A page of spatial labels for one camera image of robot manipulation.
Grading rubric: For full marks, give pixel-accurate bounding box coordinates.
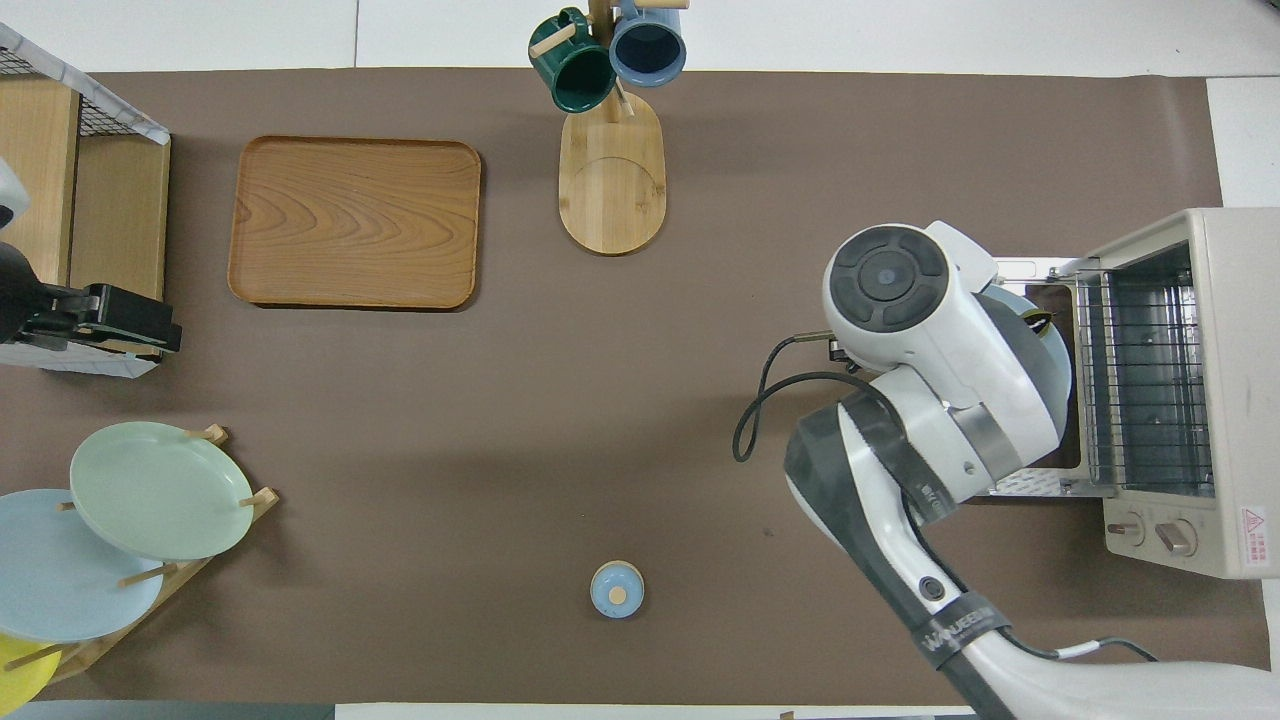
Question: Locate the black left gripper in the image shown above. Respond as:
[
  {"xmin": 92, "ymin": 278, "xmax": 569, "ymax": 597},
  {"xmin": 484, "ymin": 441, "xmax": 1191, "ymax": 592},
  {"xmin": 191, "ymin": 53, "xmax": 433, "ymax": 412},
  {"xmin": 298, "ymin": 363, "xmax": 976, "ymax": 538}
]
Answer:
[{"xmin": 0, "ymin": 240, "xmax": 184, "ymax": 355}]

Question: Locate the wooden shelf wire basket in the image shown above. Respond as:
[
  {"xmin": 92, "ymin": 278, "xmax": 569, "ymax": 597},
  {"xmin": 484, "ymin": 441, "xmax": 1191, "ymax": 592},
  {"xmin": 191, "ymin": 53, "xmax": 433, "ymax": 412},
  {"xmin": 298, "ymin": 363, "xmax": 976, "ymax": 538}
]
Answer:
[{"xmin": 0, "ymin": 22, "xmax": 171, "ymax": 379}]

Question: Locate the blue mug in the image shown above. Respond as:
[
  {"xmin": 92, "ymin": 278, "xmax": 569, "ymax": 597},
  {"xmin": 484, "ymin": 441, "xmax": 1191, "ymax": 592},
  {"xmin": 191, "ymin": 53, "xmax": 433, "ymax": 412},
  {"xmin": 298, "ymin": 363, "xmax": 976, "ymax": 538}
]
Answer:
[{"xmin": 608, "ymin": 0, "xmax": 688, "ymax": 88}]

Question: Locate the wooden mug tree stand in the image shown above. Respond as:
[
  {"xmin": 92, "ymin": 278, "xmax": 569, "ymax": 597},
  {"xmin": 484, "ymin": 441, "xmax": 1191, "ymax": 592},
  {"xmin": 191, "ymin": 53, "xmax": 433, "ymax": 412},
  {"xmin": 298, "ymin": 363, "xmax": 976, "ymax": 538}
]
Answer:
[{"xmin": 530, "ymin": 0, "xmax": 691, "ymax": 256}]

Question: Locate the light blue racked plate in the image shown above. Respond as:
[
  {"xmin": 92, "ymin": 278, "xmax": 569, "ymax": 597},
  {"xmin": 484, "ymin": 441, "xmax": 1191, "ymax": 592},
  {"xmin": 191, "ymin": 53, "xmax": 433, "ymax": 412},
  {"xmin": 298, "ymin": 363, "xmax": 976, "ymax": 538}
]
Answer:
[{"xmin": 0, "ymin": 489, "xmax": 166, "ymax": 643}]

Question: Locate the yellow racked plate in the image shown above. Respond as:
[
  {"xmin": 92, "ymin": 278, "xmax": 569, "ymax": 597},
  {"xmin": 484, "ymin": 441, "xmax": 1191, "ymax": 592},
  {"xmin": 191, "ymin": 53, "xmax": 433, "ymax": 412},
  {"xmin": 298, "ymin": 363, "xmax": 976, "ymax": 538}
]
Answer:
[{"xmin": 0, "ymin": 632, "xmax": 63, "ymax": 713}]

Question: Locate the brown table mat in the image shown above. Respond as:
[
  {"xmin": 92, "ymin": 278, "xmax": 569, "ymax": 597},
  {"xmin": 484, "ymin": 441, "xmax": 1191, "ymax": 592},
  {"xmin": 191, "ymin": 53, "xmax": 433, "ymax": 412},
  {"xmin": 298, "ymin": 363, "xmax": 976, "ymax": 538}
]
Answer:
[{"xmin": 0, "ymin": 68, "xmax": 1271, "ymax": 706}]

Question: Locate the rectangular wooden tray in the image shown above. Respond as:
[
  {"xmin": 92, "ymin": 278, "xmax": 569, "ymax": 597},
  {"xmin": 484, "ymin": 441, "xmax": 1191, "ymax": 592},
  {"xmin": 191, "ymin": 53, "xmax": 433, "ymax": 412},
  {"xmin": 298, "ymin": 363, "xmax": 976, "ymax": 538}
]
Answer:
[{"xmin": 228, "ymin": 136, "xmax": 483, "ymax": 311}]

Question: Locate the wooden plate rack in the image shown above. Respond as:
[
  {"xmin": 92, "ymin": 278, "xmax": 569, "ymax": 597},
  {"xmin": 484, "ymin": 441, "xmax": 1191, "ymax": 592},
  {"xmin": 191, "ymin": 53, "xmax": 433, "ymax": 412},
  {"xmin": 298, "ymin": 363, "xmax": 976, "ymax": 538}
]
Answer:
[{"xmin": 5, "ymin": 425, "xmax": 281, "ymax": 686}]

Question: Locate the dark green mug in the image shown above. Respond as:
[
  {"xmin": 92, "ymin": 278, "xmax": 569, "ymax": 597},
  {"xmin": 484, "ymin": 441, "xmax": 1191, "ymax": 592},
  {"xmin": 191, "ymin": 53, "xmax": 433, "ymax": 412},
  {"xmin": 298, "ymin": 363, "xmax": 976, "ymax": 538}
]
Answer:
[{"xmin": 528, "ymin": 8, "xmax": 617, "ymax": 113}]

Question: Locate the glass toaster oven door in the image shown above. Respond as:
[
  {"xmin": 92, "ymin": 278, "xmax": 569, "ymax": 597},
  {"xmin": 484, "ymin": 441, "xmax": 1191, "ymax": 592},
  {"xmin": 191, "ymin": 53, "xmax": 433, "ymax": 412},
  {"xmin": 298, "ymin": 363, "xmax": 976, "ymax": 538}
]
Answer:
[{"xmin": 985, "ymin": 257, "xmax": 1116, "ymax": 498}]

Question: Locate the white cup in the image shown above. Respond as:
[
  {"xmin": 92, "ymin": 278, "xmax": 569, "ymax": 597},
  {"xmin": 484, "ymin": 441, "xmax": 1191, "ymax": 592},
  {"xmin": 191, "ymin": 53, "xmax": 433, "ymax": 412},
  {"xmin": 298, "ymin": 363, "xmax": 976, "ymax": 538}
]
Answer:
[{"xmin": 0, "ymin": 160, "xmax": 31, "ymax": 233}]

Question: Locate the cream toaster oven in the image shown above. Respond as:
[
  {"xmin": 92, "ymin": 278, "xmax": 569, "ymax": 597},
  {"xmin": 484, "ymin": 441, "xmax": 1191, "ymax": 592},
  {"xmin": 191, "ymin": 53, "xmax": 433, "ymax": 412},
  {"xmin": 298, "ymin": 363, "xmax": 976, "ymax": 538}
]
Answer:
[{"xmin": 985, "ymin": 207, "xmax": 1280, "ymax": 581}]

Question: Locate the pale green racked plate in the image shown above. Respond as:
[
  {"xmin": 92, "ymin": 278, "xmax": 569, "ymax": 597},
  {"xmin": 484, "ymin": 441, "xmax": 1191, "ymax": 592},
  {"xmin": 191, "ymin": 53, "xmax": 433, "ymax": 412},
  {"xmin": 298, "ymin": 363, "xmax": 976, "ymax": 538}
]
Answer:
[{"xmin": 70, "ymin": 421, "xmax": 254, "ymax": 562}]

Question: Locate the metal oven wire rack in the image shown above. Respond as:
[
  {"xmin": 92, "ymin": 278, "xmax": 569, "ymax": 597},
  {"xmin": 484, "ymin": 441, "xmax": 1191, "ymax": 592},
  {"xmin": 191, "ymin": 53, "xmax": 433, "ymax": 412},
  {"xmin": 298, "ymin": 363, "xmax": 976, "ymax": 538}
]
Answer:
[{"xmin": 1075, "ymin": 270, "xmax": 1216, "ymax": 491}]

